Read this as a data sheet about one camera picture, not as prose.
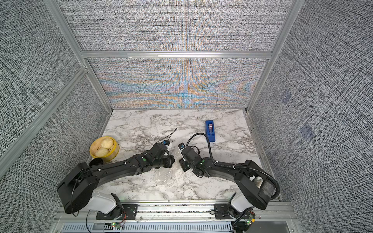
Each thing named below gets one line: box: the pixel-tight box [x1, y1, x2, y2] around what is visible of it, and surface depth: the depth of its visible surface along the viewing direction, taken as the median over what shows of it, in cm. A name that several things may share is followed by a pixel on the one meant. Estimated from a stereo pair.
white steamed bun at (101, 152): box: [95, 147, 109, 157], surface depth 91 cm
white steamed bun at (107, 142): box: [100, 137, 114, 149], surface depth 95 cm
